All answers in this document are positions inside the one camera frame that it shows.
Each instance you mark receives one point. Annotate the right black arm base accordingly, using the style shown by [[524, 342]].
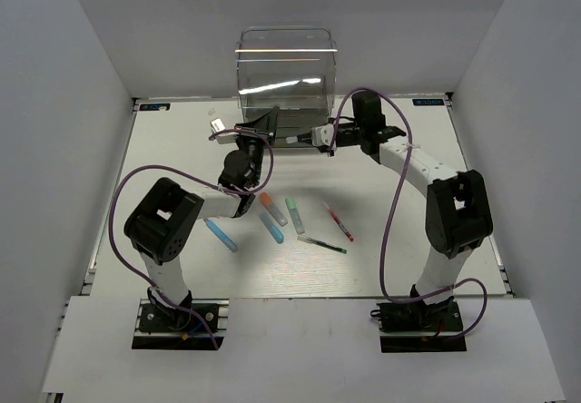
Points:
[[419, 328]]

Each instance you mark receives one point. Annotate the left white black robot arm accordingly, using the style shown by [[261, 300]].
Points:
[[160, 225]]

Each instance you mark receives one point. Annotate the left blue table label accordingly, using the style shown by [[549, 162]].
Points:
[[154, 107]]

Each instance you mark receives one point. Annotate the orange highlighter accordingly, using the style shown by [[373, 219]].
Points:
[[271, 207]]

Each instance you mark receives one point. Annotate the red gel pen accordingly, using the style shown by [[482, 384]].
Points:
[[338, 221]]

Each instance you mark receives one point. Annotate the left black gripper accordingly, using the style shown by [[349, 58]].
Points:
[[266, 123]]

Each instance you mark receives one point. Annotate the green gel pen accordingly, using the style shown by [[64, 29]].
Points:
[[322, 244]]

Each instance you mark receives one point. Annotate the light blue highlighter left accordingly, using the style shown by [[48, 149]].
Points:
[[221, 235]]

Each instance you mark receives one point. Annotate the blue table label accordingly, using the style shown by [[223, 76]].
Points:
[[154, 107], [428, 102]]

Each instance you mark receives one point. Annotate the green highlighter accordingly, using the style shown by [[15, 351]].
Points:
[[295, 215]]

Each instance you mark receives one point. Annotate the right blue table label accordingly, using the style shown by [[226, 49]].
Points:
[[428, 102]]

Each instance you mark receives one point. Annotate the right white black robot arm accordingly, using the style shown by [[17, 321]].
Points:
[[457, 215]]

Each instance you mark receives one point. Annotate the blue gel pen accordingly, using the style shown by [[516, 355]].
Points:
[[299, 139]]

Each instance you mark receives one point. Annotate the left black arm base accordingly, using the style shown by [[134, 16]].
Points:
[[159, 327]]

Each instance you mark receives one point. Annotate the blue highlighter middle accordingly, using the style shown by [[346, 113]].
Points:
[[270, 225]]

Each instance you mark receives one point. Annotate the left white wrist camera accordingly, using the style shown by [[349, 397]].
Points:
[[220, 134]]

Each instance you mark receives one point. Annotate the clear acrylic drawer organizer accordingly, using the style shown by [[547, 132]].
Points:
[[291, 67]]

